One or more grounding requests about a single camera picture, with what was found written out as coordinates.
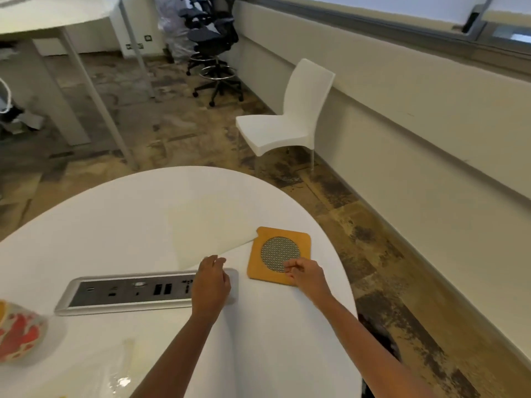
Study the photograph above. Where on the person's right hand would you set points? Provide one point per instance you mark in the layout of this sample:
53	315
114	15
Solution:
310	279

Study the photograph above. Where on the person's left hand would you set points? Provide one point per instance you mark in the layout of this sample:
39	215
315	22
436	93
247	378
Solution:
210	288

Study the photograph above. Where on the person's left fingers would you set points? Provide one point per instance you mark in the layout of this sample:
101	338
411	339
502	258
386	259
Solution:
212	261

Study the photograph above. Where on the person's right thumb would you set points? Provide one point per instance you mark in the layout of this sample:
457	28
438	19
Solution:
291	268

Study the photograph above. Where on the orange trivet with mesh disc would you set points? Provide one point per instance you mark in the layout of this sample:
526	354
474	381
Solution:
267	271

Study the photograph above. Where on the person's left forearm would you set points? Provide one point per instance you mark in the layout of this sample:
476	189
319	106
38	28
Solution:
178	356

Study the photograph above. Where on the person's right forearm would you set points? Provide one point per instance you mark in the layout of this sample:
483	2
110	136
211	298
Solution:
365	348

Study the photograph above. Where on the silver power socket panel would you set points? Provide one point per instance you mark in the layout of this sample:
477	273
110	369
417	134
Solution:
128	290

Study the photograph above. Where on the white plastic chair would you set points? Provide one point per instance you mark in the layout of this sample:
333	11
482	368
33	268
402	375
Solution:
292	120

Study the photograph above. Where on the red patterned bowl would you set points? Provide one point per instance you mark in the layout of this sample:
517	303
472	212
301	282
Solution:
18	331

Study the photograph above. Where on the black office chair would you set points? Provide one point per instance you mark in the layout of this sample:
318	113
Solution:
215	41
197	12

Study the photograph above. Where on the clear plastic wrapped bundle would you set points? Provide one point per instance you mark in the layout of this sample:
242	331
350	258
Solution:
170	28

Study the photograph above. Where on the white desk with metal legs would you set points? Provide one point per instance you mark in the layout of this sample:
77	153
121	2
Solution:
49	16

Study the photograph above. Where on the grey window frame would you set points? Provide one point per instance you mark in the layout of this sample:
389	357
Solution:
373	24

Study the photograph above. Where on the black device on window frame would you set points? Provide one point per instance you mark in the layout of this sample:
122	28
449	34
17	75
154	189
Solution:
469	21

